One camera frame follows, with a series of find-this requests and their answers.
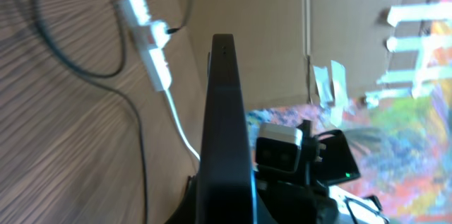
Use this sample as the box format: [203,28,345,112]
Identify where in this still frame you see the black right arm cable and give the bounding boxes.
[344,195,391,224]

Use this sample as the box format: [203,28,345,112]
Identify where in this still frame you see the blue Galaxy smartphone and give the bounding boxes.
[196,34,257,223]

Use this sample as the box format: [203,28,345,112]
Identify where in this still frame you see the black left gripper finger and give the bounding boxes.
[165,175,198,224]

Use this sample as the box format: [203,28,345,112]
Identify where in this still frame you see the white charger plug adapter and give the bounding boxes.
[150,20,171,49]

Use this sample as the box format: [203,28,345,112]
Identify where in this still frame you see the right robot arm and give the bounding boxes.
[254,120,389,224]

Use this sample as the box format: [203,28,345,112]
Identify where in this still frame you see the white power strip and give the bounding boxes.
[119,0,172,92]

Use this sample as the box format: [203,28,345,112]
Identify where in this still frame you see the black charging cable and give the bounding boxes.
[30,0,194,224]

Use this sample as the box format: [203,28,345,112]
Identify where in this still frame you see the white tape strips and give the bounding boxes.
[314,60,349,127]

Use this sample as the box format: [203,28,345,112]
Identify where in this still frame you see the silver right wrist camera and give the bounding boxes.
[255,123,303,173]

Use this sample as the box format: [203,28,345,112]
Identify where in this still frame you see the white power strip cord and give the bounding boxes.
[164,88,201,161]

